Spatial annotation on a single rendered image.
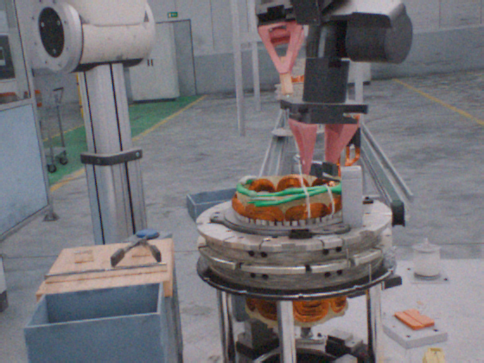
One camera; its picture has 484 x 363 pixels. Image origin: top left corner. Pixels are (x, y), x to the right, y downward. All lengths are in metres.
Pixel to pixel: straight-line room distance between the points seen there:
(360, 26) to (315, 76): 0.08
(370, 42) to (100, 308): 0.50
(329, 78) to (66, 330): 0.46
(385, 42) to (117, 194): 0.75
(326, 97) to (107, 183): 0.65
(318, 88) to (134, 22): 0.60
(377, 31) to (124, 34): 0.66
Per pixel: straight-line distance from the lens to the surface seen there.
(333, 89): 0.83
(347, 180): 0.95
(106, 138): 1.34
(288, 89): 1.01
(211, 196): 1.39
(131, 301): 0.89
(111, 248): 1.06
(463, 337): 1.36
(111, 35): 1.30
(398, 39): 0.80
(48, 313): 0.92
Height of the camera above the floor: 1.38
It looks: 14 degrees down
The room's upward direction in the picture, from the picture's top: 5 degrees counter-clockwise
